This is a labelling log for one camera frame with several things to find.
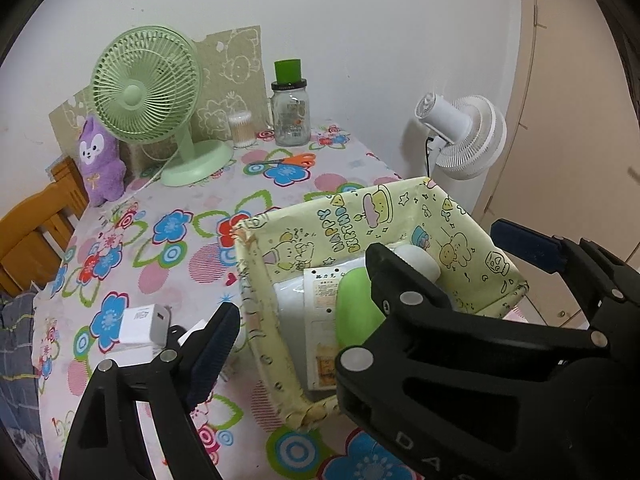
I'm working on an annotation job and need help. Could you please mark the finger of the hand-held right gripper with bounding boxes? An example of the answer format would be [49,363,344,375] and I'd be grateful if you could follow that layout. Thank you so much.
[334,242,612,412]
[490,218,640,357]

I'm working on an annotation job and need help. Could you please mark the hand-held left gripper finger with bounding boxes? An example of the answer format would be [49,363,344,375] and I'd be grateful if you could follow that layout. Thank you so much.
[59,302,242,480]

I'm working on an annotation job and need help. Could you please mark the white cube plug adapter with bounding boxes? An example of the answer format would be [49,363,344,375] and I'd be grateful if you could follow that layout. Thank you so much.
[177,317,224,346]

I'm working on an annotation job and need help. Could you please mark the green plastic container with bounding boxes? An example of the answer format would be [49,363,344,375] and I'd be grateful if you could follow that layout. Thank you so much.
[334,266,388,352]

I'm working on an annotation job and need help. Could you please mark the white charger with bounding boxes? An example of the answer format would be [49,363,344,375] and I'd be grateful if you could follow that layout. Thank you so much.
[102,304,173,366]

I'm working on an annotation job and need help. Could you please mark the white labelled bottle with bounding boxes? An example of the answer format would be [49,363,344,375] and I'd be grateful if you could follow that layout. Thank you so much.
[272,267,352,404]

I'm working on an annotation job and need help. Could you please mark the yellow cartoon print box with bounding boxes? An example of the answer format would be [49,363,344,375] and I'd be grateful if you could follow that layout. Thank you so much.
[232,176,530,431]

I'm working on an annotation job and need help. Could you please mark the floral tablecloth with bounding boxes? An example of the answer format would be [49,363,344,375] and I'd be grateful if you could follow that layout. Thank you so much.
[30,120,531,480]

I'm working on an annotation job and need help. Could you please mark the beige wardrobe door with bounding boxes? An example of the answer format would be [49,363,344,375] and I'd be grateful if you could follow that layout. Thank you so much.
[470,0,640,331]

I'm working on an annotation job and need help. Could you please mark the white standing fan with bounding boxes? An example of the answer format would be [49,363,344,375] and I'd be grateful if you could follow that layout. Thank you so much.
[414,91,508,211]

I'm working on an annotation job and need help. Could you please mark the glass jar with green lid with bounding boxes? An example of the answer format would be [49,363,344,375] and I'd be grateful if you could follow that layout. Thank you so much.
[267,59,312,148]

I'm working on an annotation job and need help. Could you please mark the grey plaid blanket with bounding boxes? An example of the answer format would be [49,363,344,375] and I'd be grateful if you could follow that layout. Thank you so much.
[0,292,39,387]

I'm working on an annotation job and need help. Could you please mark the cotton swab jar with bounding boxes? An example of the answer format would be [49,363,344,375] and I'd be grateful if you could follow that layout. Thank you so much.
[227,110,256,150]

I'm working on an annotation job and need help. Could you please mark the purple plush toy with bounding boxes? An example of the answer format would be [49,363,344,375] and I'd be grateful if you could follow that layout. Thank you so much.
[76,115,127,207]

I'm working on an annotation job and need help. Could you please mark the green desk fan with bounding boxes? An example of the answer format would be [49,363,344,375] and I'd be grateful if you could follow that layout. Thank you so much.
[91,26,235,188]

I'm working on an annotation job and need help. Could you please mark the orange handled scissors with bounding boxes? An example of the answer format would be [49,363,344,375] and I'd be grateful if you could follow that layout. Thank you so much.
[247,152,317,169]

